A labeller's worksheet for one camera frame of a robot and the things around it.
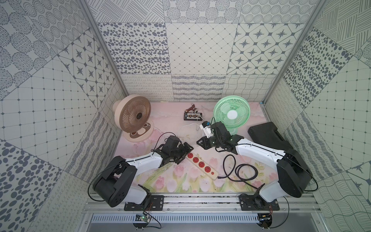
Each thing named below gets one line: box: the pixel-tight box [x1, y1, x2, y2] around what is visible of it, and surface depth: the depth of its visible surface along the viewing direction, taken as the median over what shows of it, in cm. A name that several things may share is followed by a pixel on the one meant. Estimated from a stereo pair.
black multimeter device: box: [183, 112, 203, 121], surface depth 113 cm
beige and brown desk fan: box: [112, 94, 155, 143], surface depth 83 cm
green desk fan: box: [213, 95, 251, 136], surface depth 84 cm
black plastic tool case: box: [247, 121, 294, 152], surface depth 98 cm
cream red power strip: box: [185, 151, 219, 181], surface depth 86 cm
